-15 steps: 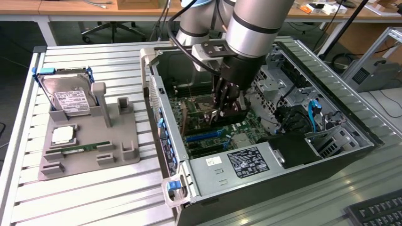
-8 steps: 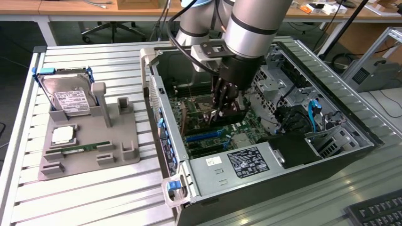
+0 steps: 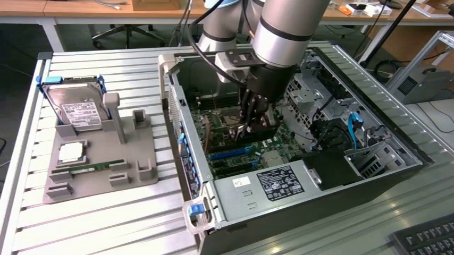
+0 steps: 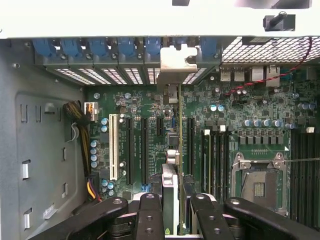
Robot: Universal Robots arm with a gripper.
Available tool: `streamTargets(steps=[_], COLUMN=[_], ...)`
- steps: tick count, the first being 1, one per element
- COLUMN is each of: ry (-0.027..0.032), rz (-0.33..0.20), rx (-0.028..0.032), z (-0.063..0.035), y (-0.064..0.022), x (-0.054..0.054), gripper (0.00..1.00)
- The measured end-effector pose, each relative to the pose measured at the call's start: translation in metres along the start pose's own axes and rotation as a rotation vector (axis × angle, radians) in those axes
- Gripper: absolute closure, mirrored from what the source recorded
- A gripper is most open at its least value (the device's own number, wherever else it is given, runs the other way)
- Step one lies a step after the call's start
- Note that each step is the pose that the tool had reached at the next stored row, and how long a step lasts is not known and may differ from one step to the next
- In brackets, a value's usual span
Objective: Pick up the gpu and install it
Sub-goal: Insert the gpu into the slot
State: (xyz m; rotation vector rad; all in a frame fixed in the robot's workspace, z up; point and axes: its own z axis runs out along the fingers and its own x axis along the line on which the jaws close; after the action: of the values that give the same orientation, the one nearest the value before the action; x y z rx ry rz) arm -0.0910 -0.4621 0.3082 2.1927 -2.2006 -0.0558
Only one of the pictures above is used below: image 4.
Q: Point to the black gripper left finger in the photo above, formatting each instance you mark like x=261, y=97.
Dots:
x=150, y=217

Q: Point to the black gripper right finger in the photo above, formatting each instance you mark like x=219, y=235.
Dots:
x=210, y=220

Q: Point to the long black expansion slot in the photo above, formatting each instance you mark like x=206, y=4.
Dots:
x=129, y=150
x=144, y=150
x=191, y=145

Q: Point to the white expansion slot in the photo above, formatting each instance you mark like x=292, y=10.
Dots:
x=113, y=150

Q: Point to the short black expansion slot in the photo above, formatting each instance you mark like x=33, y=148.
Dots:
x=160, y=126

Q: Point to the thin metal locking lever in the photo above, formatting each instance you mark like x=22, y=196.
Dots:
x=302, y=160

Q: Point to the white power connector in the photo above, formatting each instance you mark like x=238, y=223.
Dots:
x=90, y=111

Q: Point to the green motherboard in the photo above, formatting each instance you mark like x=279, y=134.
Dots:
x=262, y=110

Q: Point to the black open PC case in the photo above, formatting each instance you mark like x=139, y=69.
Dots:
x=10, y=125

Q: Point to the black clamp block with bolt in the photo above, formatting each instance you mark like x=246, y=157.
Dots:
x=287, y=23

